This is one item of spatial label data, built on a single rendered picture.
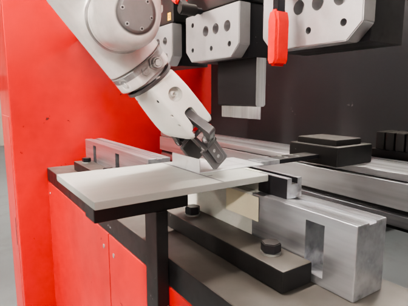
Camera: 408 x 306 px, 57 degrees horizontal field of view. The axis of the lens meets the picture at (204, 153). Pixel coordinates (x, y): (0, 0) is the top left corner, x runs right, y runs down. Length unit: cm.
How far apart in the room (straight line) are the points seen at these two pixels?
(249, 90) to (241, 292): 30
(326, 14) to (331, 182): 42
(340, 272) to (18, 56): 115
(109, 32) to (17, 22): 95
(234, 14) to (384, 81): 56
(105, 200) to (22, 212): 98
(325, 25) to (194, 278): 36
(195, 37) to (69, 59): 78
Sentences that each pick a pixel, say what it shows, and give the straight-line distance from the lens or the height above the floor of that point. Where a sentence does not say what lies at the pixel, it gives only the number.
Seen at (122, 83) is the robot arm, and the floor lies 113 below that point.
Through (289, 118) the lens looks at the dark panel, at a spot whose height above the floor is 104.
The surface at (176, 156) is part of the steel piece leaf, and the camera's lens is 62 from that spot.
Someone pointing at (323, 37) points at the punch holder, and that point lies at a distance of 46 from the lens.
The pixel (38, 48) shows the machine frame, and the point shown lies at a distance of 137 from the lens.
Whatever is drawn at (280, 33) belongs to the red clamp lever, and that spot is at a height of 119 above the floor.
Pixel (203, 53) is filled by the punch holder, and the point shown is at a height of 119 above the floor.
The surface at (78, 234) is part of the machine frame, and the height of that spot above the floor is 75.
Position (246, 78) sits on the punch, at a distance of 61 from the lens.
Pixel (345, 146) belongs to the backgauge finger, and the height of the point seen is 102.
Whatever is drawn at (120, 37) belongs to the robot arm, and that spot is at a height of 118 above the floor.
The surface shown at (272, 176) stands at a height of 100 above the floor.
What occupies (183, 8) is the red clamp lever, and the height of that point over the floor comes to 125.
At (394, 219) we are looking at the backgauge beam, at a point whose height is 90.
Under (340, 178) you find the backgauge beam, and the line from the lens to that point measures 79.
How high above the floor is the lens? 112
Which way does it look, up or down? 9 degrees down
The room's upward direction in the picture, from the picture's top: straight up
